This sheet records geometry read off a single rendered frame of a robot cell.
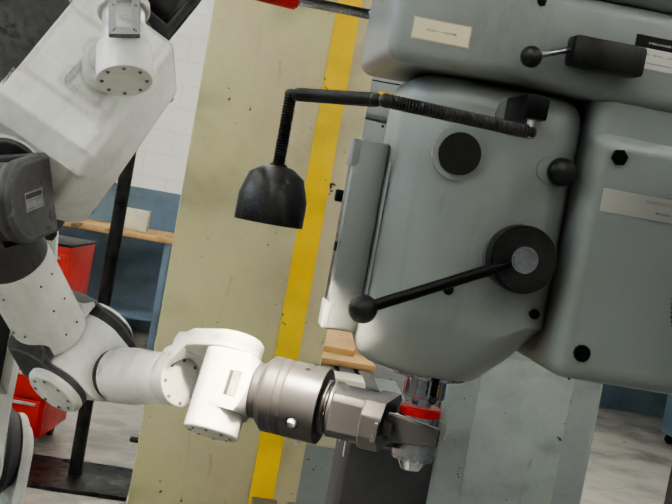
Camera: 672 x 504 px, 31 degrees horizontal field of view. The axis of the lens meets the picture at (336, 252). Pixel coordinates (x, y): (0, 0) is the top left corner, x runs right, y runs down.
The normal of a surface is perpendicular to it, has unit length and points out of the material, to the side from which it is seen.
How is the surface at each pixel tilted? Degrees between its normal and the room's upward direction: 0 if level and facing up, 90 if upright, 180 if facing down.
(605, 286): 90
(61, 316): 94
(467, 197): 90
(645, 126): 90
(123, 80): 148
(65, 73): 59
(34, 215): 78
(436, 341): 118
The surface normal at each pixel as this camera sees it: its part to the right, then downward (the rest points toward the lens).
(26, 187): 0.97, -0.02
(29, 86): 0.48, -0.40
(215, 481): 0.11, 0.07
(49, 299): 0.86, 0.25
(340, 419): -0.24, 0.01
